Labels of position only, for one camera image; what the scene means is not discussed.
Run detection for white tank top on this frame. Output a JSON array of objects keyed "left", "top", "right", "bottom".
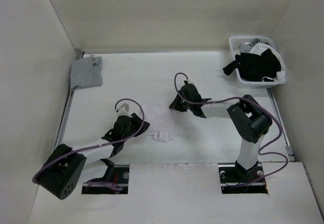
[{"left": 142, "top": 105, "right": 188, "bottom": 143}]

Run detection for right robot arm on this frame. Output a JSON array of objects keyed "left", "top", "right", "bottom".
[{"left": 169, "top": 81, "right": 272, "bottom": 184}]

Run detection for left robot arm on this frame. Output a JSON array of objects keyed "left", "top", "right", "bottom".
[{"left": 32, "top": 113, "right": 150, "bottom": 200}]

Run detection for folded grey tank top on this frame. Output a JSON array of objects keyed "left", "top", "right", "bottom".
[{"left": 70, "top": 56, "right": 103, "bottom": 91}]

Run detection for black garment in basket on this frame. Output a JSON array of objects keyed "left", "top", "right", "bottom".
[{"left": 222, "top": 50, "right": 282, "bottom": 82}]

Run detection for white plastic laundry basket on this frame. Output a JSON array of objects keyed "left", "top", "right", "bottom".
[{"left": 223, "top": 36, "right": 288, "bottom": 88}]

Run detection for grey garment in basket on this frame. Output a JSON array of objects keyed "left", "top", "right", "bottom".
[{"left": 239, "top": 38, "right": 260, "bottom": 53}]

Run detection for white garment in basket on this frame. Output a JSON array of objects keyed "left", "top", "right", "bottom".
[{"left": 250, "top": 43, "right": 286, "bottom": 84}]

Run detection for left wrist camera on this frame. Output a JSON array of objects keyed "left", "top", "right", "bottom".
[{"left": 116, "top": 103, "right": 131, "bottom": 117}]

